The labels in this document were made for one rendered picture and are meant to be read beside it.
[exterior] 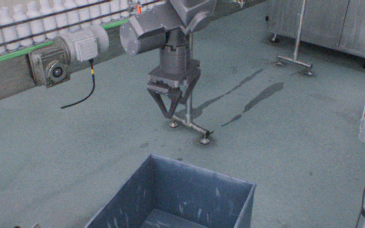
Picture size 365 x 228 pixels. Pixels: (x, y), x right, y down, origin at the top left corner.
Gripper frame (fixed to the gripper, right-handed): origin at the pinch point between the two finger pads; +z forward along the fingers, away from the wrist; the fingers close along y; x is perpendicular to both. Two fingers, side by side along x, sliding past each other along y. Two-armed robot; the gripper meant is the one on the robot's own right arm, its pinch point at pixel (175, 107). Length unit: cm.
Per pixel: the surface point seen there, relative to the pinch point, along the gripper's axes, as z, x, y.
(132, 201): 35.6, -14.9, -2.5
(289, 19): 93, -46, -345
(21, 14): 10, -97, -50
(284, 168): 123, 4, -142
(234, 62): 125, -82, -284
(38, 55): 23, -86, -44
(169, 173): 32.4, -9.4, -13.7
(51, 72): 30, -82, -45
